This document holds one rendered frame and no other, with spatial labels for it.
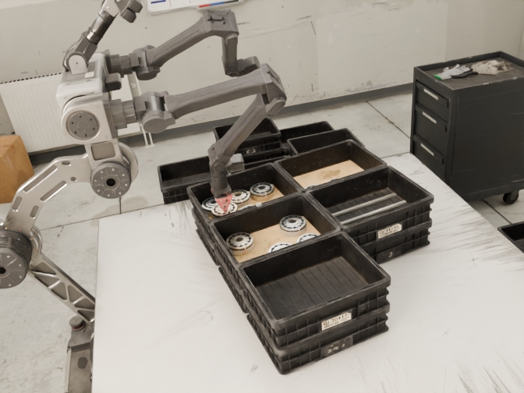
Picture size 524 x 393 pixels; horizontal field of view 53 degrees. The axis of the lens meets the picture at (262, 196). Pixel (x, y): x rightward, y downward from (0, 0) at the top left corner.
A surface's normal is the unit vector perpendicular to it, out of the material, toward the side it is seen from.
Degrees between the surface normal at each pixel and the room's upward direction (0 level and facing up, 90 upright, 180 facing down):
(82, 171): 90
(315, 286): 0
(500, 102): 90
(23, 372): 0
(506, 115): 90
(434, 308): 0
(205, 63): 90
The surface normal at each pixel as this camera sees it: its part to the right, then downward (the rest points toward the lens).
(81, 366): -0.10, -0.85
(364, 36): 0.24, 0.49
